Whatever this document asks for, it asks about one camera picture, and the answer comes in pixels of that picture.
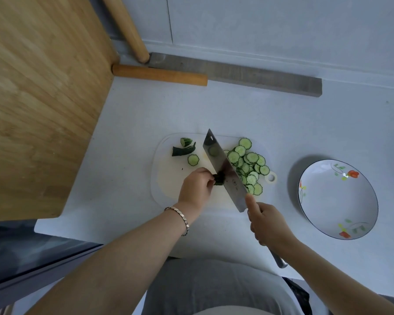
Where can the person's right hand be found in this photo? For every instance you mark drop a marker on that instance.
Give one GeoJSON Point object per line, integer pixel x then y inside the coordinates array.
{"type": "Point", "coordinates": [269, 224]}

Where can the person's left hand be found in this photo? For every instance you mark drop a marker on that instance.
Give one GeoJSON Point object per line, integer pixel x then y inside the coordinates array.
{"type": "Point", "coordinates": [193, 190]}

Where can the translucent plastic cutting board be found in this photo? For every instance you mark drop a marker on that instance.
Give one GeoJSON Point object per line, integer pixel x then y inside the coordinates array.
{"type": "Point", "coordinates": [167, 186]}

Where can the dark green cucumber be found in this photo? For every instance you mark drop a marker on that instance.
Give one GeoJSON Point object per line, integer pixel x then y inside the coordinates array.
{"type": "Point", "coordinates": [219, 179]}

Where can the steel cleaver knife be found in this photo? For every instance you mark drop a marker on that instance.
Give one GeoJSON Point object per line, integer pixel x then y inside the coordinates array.
{"type": "Point", "coordinates": [225, 170]}

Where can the cucumber stem tip piece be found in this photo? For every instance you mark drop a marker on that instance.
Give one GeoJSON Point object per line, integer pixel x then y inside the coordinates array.
{"type": "Point", "coordinates": [181, 151]}

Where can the striped cucumber end piece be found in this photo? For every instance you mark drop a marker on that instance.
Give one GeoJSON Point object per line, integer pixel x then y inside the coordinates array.
{"type": "Point", "coordinates": [186, 142]}

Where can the pile of cucumber slices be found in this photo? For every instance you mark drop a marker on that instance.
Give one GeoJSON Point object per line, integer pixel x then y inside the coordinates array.
{"type": "Point", "coordinates": [251, 158]}

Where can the white floral plate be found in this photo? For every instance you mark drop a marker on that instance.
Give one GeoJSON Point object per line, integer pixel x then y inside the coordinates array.
{"type": "Point", "coordinates": [336, 201]}

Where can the person's left forearm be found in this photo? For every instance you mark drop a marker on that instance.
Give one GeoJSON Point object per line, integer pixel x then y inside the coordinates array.
{"type": "Point", "coordinates": [118, 269]}

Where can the person's right forearm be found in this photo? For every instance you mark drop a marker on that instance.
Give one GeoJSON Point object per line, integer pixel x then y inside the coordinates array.
{"type": "Point", "coordinates": [344, 285]}

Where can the short wooden rolling pin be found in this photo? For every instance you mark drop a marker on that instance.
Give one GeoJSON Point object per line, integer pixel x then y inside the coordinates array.
{"type": "Point", "coordinates": [157, 75]}

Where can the black trash bag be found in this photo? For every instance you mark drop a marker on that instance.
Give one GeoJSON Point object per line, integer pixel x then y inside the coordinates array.
{"type": "Point", "coordinates": [300, 295]}

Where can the grey shirt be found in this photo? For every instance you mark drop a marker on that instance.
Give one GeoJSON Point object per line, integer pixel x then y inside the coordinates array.
{"type": "Point", "coordinates": [216, 285]}

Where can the long grey sharpening stone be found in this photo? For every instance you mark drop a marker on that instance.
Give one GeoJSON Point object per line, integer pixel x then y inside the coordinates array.
{"type": "Point", "coordinates": [239, 74]}

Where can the thick light wooden rolling pin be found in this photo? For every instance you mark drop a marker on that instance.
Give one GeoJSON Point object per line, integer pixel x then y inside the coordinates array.
{"type": "Point", "coordinates": [126, 26]}

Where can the large wooden cutting board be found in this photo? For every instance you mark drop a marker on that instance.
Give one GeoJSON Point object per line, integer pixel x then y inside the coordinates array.
{"type": "Point", "coordinates": [36, 108]}

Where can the dark glass panel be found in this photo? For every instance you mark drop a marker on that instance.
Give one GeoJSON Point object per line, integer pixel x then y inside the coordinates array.
{"type": "Point", "coordinates": [19, 255]}

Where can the grey pipe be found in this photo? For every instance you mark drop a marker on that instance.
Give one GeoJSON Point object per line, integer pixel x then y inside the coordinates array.
{"type": "Point", "coordinates": [106, 19]}

